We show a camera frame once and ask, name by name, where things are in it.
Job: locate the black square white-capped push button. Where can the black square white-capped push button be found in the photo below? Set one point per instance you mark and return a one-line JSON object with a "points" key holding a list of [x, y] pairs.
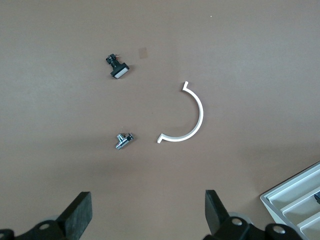
{"points": [[118, 70]]}

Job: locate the white drawer cabinet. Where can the white drawer cabinet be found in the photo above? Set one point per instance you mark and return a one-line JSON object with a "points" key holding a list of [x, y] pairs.
{"points": [[265, 201]]}

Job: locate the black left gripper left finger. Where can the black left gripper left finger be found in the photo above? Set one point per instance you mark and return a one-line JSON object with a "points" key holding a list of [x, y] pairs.
{"points": [[75, 220]]}

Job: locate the chrome valve fitting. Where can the chrome valve fitting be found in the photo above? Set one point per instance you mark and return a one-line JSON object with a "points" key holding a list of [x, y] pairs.
{"points": [[122, 141]]}

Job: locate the white semicircular plastic bracket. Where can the white semicircular plastic bracket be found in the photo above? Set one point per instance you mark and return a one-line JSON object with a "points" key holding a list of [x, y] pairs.
{"points": [[200, 110]]}

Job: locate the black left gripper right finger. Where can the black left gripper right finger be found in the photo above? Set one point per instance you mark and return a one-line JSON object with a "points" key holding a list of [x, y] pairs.
{"points": [[217, 220]]}

